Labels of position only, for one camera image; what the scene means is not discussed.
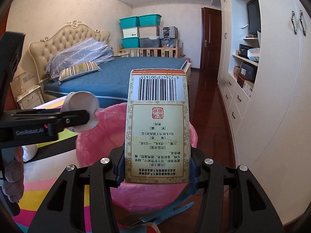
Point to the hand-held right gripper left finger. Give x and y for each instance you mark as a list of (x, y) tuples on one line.
[(119, 172)]

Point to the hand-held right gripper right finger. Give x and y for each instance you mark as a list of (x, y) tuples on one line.
[(193, 170)]

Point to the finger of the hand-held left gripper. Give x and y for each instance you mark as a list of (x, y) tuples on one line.
[(73, 117)]

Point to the white plastic bottle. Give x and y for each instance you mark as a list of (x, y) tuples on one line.
[(81, 100)]

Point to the pink-bagged trash bin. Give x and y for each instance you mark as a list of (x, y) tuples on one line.
[(102, 136)]

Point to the beige medicine box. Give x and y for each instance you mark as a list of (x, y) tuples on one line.
[(158, 126)]

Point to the person's left hand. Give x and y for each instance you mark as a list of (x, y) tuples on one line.
[(14, 174)]

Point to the white soft lump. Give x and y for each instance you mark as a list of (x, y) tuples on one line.
[(30, 153)]

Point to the cream nightstand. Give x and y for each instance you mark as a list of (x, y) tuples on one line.
[(30, 97)]

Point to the striped pillow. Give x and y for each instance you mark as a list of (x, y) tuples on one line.
[(77, 70)]

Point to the blue plastic piece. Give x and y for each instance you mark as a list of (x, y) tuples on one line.
[(167, 213)]

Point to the blue bed cover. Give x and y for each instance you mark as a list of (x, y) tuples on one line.
[(116, 77)]

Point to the colourful striped mat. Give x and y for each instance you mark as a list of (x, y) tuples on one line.
[(36, 191)]

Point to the blue-grey patterned duvet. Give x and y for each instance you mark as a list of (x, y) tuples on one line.
[(80, 53)]

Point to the cream tufted-headboard bed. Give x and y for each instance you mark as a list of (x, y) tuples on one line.
[(70, 35)]

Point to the teal storage box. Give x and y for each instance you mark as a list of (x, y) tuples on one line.
[(129, 23), (149, 20), (130, 42)]

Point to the beige shoe box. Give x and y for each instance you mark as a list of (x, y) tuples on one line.
[(248, 87)]

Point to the dark red box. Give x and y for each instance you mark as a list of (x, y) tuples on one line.
[(240, 81)]

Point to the white storage box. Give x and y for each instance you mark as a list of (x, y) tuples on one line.
[(130, 32)]

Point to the white wardrobe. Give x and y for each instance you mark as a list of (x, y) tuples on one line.
[(274, 102)]

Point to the brown cardboard box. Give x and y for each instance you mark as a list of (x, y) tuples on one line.
[(237, 71)]

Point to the grey clear storage box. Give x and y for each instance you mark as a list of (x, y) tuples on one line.
[(150, 42)]

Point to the beige storage box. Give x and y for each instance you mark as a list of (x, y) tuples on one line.
[(148, 31)]

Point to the dark patterned bag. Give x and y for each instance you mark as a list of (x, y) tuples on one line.
[(168, 43)]

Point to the checkered bag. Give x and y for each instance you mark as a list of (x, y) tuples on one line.
[(168, 32)]

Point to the brown wooden door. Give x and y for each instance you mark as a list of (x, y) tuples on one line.
[(211, 38)]

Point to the black television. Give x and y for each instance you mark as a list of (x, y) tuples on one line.
[(253, 17)]

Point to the wooden crib rail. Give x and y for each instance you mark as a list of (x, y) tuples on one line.
[(155, 52)]

